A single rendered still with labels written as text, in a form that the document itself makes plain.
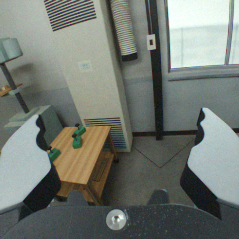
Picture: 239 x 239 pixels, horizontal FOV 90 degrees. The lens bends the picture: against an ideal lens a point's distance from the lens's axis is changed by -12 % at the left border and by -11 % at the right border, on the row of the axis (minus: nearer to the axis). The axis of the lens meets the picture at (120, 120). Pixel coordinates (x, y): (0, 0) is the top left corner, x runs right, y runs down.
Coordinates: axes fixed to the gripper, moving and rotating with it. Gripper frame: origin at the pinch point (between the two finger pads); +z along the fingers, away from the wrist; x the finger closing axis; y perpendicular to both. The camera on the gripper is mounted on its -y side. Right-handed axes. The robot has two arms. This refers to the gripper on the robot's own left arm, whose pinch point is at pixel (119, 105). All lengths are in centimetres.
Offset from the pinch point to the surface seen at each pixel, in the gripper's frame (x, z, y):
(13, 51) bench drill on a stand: -100, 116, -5
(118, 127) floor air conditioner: -6, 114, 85
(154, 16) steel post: 30, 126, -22
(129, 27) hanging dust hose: 8, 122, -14
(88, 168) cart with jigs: -26, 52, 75
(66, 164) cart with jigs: -46, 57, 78
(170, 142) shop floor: 60, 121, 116
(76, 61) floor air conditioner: -41, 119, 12
